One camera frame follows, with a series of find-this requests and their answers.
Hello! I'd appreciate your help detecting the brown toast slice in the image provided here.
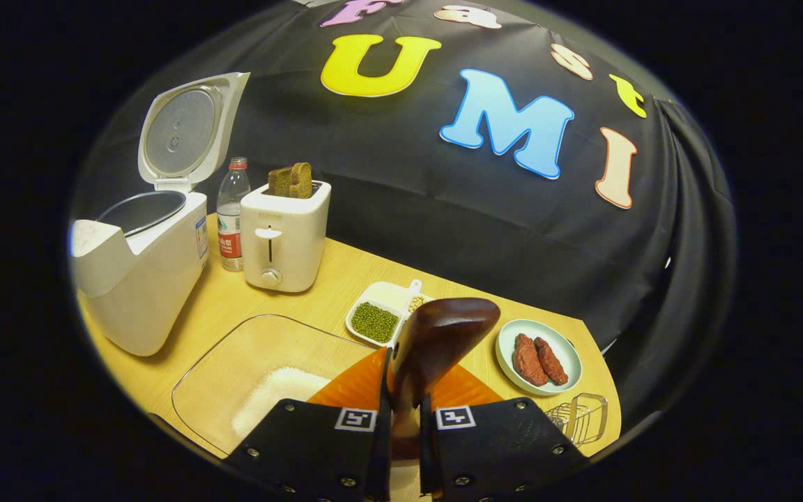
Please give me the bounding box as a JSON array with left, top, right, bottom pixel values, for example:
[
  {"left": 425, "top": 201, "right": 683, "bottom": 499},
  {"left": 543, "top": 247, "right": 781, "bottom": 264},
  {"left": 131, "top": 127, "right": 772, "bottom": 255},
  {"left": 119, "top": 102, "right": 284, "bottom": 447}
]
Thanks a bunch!
[
  {"left": 290, "top": 162, "right": 313, "bottom": 200},
  {"left": 267, "top": 166, "right": 295, "bottom": 198}
]

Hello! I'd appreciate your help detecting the clear box of rice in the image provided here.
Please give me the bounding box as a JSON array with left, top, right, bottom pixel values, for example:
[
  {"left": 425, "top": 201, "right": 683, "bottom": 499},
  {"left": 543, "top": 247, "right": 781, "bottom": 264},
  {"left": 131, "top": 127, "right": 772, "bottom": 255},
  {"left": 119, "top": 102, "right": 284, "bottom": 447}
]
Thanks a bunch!
[{"left": 171, "top": 314, "right": 392, "bottom": 459}]

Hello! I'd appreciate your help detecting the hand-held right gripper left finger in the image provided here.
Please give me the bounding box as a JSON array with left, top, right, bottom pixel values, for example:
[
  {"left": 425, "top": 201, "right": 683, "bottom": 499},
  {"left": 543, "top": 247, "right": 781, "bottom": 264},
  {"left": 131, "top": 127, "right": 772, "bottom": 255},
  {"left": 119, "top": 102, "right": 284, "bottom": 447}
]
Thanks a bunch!
[{"left": 224, "top": 347, "right": 394, "bottom": 502}]

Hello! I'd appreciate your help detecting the black backdrop cloth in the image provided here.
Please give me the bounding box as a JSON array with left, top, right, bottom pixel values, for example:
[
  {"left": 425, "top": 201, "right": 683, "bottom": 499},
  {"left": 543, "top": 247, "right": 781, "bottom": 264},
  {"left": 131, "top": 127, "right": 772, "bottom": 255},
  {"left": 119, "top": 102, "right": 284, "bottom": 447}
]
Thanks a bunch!
[{"left": 70, "top": 0, "right": 737, "bottom": 426}]

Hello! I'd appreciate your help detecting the white toaster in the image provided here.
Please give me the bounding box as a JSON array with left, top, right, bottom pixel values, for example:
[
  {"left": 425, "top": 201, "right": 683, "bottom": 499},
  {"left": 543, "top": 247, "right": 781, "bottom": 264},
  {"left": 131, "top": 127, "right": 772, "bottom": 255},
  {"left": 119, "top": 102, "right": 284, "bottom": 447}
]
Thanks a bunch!
[{"left": 240, "top": 180, "right": 332, "bottom": 294}]

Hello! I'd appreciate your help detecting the clear plastic water bottle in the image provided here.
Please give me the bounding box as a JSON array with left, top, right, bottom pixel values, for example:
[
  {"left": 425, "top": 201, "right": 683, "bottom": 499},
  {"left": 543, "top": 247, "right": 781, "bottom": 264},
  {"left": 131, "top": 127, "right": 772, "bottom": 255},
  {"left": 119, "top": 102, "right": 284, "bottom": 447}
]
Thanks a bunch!
[{"left": 217, "top": 157, "right": 251, "bottom": 273}]

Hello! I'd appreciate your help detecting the dark wooden spoon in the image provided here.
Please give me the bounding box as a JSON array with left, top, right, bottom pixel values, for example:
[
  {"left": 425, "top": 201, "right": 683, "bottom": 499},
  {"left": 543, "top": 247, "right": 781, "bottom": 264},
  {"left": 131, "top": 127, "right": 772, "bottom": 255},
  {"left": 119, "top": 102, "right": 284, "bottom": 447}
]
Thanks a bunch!
[{"left": 386, "top": 298, "right": 501, "bottom": 461}]

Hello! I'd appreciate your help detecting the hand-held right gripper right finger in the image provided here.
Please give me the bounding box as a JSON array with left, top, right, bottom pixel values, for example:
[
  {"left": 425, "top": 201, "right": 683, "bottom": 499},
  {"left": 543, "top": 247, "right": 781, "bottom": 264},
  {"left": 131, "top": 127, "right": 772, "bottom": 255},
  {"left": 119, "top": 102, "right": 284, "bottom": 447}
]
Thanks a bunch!
[{"left": 419, "top": 363, "right": 588, "bottom": 502}]

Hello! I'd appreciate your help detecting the white rice cooker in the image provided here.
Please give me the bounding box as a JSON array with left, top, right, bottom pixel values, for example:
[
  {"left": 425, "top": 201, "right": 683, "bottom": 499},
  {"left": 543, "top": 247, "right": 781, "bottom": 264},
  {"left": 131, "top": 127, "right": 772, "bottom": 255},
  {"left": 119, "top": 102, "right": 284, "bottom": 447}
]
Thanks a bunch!
[{"left": 70, "top": 72, "right": 251, "bottom": 358}]

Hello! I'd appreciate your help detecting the metal wire chopstick holder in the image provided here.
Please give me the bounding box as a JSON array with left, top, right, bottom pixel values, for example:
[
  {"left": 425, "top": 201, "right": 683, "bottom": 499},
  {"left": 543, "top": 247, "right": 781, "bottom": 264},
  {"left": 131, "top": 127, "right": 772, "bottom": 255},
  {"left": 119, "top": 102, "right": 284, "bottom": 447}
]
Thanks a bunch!
[{"left": 544, "top": 393, "right": 609, "bottom": 448}]

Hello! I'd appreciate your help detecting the pale green plate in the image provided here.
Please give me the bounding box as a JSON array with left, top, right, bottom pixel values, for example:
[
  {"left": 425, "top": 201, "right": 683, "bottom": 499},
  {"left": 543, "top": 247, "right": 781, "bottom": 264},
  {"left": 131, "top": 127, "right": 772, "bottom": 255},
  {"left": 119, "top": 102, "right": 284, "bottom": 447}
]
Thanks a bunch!
[{"left": 496, "top": 319, "right": 583, "bottom": 397}]

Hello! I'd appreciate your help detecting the white divided grain dish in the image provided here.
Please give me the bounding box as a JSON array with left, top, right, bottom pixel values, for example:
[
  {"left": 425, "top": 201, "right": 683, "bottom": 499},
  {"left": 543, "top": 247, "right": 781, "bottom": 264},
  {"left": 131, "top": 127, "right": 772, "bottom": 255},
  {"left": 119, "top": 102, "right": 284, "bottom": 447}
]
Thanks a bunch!
[{"left": 345, "top": 279, "right": 434, "bottom": 348}]

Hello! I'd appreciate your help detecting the red meat piece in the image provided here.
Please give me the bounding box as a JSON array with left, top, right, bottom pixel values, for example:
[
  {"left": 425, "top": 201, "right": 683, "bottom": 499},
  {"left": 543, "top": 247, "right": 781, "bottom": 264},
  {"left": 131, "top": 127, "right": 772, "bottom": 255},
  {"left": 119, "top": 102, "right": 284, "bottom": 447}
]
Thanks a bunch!
[
  {"left": 512, "top": 333, "right": 549, "bottom": 388},
  {"left": 534, "top": 337, "right": 569, "bottom": 386}
]

